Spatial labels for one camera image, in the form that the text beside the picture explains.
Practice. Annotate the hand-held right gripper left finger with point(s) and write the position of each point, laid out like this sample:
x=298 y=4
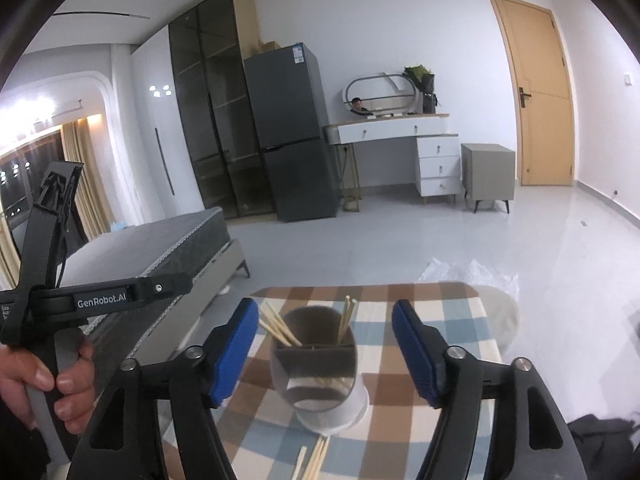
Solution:
x=235 y=350

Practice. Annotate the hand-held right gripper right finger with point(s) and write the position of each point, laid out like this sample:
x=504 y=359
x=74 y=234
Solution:
x=415 y=350

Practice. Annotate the bunch of wooden chopsticks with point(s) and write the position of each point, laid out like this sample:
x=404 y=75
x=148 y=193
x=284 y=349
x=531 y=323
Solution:
x=286 y=334

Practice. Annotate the grey cylindrical utensil holder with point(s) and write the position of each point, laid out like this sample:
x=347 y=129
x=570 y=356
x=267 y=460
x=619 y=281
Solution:
x=330 y=417

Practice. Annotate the pile of wooden chopsticks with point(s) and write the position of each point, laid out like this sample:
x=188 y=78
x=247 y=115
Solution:
x=315 y=462

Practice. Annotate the person's left hand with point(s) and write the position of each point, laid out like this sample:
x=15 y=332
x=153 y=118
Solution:
x=72 y=395

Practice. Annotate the checkered tablecloth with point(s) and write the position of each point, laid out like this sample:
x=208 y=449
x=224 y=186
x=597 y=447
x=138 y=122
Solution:
x=385 y=385

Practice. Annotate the grey bed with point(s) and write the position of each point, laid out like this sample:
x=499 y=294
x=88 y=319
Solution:
x=150 y=245

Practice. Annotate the clear plastic sheet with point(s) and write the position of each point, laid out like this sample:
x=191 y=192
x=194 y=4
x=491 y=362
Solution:
x=470 y=272

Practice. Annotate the beige curtain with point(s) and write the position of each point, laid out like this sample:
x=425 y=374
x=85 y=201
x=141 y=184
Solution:
x=87 y=180

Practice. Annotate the dark window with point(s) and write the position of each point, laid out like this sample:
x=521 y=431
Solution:
x=20 y=180

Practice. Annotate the white wardrobe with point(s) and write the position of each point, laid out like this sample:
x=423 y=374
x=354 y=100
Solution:
x=160 y=160

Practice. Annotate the white vanity desk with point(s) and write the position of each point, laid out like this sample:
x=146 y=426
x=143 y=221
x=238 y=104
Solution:
x=435 y=170

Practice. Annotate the grey nightstand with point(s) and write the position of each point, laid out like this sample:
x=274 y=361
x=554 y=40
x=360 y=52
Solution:
x=487 y=175

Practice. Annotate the dark cloth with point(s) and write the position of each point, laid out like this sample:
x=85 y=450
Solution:
x=605 y=445

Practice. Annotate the dark grey refrigerator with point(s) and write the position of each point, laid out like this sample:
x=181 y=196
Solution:
x=290 y=135

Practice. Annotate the dark glass door cabinet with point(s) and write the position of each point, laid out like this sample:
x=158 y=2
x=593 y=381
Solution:
x=215 y=110

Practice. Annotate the wooden door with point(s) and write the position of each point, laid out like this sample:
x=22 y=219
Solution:
x=545 y=130

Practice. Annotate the oval vanity mirror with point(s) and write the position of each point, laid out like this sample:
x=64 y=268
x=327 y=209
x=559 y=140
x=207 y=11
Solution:
x=385 y=92

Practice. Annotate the green plant in dark wrap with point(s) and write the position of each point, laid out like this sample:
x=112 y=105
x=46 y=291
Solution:
x=425 y=90

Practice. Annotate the cardboard box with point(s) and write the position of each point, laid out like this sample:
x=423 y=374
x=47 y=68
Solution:
x=268 y=48

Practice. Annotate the gold metal frame stool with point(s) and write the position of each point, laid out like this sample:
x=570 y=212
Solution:
x=351 y=201

